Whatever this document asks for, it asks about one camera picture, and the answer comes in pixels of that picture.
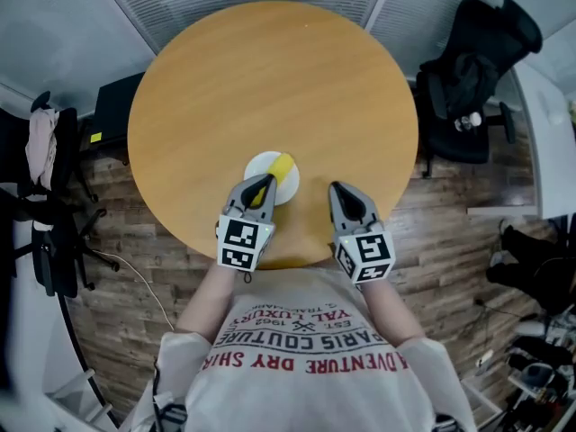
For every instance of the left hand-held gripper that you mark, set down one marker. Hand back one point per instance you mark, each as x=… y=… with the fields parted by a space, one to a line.
x=238 y=241

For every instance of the person's left forearm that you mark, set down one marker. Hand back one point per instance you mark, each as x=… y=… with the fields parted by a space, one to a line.
x=209 y=299

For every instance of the small white object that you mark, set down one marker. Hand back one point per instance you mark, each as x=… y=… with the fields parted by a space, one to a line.
x=469 y=122

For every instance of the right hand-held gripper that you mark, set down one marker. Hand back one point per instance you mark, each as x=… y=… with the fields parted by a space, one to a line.
x=366 y=252

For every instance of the white desk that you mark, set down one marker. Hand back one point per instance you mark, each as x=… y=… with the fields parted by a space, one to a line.
x=551 y=151

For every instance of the white round plate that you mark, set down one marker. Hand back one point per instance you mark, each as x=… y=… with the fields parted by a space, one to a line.
x=258 y=164

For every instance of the black cabinet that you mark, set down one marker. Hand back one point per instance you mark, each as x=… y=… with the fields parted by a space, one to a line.
x=114 y=110

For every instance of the pale pink cloth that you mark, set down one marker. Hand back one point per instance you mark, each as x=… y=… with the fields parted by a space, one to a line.
x=41 y=144

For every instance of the yellow corn cob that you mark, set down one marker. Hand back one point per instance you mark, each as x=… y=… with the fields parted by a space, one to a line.
x=281 y=167

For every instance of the person's white printed shirt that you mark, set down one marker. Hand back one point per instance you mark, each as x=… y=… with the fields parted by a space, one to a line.
x=306 y=376

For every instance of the black swivel chair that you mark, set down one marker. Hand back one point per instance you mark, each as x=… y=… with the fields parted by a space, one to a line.
x=63 y=223

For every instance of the black jacket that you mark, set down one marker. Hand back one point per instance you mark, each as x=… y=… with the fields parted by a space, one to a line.
x=472 y=79

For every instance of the black mesh office chair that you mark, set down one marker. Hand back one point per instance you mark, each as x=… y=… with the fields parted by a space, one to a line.
x=463 y=142

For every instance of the yellow sticker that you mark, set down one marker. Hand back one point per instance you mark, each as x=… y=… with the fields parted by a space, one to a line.
x=96 y=138

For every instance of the person's right forearm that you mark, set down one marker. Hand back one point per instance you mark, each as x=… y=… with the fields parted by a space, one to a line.
x=391 y=313

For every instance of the black bag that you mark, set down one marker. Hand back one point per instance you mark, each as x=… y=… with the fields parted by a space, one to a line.
x=535 y=263

